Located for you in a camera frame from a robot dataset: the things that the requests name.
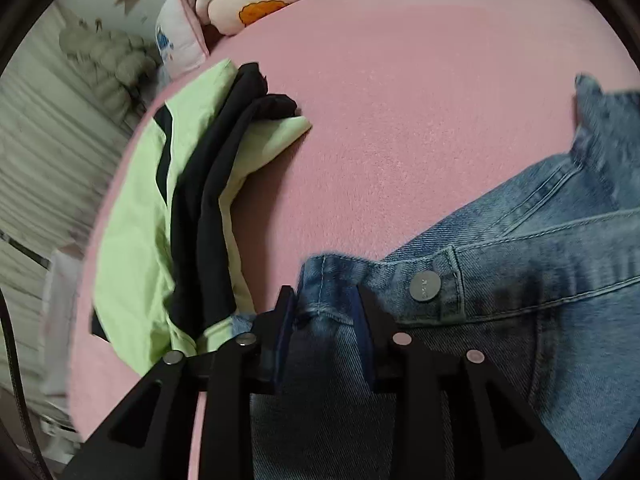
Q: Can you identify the black cable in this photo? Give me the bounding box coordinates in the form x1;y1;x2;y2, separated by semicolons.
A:
0;290;53;480

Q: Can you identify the pink bed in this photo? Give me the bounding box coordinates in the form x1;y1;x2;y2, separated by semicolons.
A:
65;0;640;461

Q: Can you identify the pale green puffer coat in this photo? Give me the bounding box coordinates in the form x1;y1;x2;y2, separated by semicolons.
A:
59;20;163;113

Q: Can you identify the white printed pillow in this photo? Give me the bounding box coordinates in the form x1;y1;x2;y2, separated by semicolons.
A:
155;0;211;78

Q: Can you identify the green and black jacket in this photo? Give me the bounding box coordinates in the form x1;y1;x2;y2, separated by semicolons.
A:
90;59;313;371

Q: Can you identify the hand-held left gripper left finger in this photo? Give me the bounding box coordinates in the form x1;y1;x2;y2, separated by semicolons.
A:
60;285;296;480

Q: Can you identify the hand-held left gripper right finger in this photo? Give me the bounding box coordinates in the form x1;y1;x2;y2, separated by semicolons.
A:
349;285;583;480

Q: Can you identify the blue denim jacket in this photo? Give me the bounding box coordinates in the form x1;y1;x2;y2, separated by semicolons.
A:
232;74;640;480

